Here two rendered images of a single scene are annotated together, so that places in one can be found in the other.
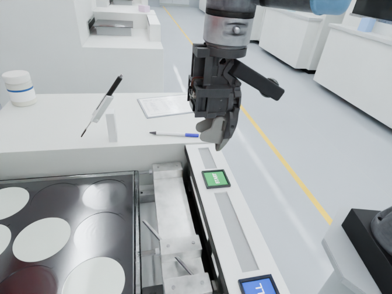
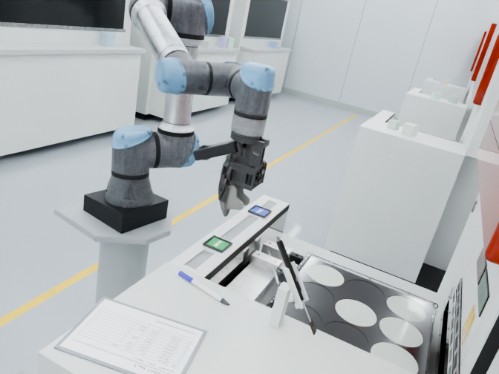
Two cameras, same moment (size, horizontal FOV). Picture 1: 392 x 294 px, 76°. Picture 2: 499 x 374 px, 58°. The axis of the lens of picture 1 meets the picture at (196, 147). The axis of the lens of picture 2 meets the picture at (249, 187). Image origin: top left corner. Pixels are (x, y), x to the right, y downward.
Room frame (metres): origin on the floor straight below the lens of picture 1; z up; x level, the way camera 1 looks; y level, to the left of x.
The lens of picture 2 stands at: (1.21, 0.56, 1.52)
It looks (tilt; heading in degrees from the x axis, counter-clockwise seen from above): 22 degrees down; 216
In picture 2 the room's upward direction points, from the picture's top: 12 degrees clockwise
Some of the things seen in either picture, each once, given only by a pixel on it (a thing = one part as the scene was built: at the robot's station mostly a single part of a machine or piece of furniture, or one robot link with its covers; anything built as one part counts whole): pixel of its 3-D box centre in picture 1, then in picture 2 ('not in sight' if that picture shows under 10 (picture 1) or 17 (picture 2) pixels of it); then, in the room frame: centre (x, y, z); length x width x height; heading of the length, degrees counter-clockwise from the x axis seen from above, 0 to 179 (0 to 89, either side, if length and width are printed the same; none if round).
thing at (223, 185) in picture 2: not in sight; (226, 182); (0.46, -0.04, 1.14); 0.05 x 0.02 x 0.09; 16
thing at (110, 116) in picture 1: (104, 117); (291, 297); (0.56, 0.24, 1.03); 0.06 x 0.04 x 0.13; 104
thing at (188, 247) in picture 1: (180, 248); (266, 262); (0.30, 0.01, 0.89); 0.08 x 0.03 x 0.03; 104
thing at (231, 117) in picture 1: (228, 116); not in sight; (0.42, -0.06, 1.14); 0.05 x 0.02 x 0.09; 16
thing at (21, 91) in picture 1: (20, 88); not in sight; (0.73, 0.56, 1.01); 0.07 x 0.07 x 0.10
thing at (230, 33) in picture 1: (227, 31); (249, 125); (0.43, -0.03, 1.28); 0.08 x 0.08 x 0.05
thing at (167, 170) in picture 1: (167, 170); not in sight; (0.53, 0.07, 0.89); 0.08 x 0.03 x 0.03; 104
